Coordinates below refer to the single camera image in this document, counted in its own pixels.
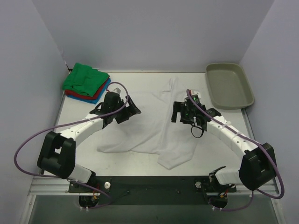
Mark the blue t shirt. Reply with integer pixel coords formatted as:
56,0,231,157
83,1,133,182
65,78,111,104

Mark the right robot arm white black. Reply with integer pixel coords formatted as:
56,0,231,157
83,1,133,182
171,98,277,190

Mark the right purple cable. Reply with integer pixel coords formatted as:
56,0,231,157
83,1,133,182
185,88,285,212

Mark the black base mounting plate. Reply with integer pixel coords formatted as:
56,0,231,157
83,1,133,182
69,176,236,207

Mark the white t shirt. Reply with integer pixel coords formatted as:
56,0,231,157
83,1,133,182
96,77,203,169

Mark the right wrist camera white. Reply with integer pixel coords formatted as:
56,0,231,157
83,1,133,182
189,90,201,101

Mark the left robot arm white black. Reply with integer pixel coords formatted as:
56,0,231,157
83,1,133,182
37,92,141,192

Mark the aluminium rail profile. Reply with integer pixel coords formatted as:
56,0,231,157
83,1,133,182
28,177,278,196

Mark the red t shirt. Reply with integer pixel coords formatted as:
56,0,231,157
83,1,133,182
65,78,109,97

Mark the grey plastic tray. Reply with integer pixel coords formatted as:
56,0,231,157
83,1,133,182
206,63,255,110

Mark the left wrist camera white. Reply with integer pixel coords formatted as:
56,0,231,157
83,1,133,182
111,87,121,95

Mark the green t shirt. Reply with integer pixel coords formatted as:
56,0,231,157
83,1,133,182
62,63,110,92

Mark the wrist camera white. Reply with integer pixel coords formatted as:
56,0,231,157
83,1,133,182
111,87,121,95
189,90,201,101

